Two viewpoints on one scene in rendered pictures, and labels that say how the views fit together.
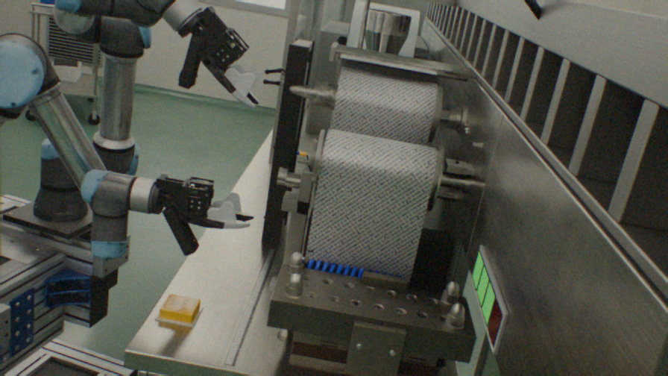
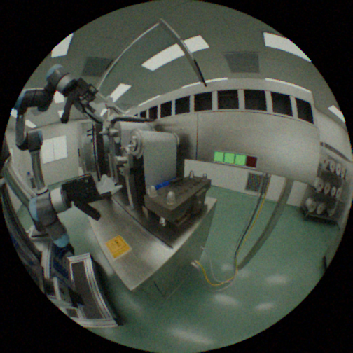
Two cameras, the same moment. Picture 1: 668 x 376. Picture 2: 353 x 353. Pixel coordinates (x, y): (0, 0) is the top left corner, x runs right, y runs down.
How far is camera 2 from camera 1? 1.05 m
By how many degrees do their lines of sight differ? 50
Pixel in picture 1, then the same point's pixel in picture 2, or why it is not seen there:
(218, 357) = (163, 251)
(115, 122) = (39, 181)
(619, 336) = (312, 137)
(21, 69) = not seen: outside the picture
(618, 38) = (270, 84)
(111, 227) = (55, 229)
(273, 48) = (67, 165)
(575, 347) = (301, 146)
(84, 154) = (26, 193)
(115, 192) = (45, 206)
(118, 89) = (36, 166)
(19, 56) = not seen: outside the picture
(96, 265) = not seen: hidden behind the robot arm
